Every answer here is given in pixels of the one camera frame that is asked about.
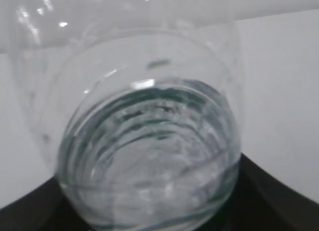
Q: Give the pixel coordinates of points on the clear water bottle green label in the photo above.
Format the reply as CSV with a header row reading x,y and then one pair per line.
x,y
135,106

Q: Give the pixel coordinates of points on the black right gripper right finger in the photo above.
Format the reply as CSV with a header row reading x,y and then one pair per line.
x,y
262,203

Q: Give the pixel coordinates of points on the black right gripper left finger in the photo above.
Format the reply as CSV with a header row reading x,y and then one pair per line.
x,y
43,209

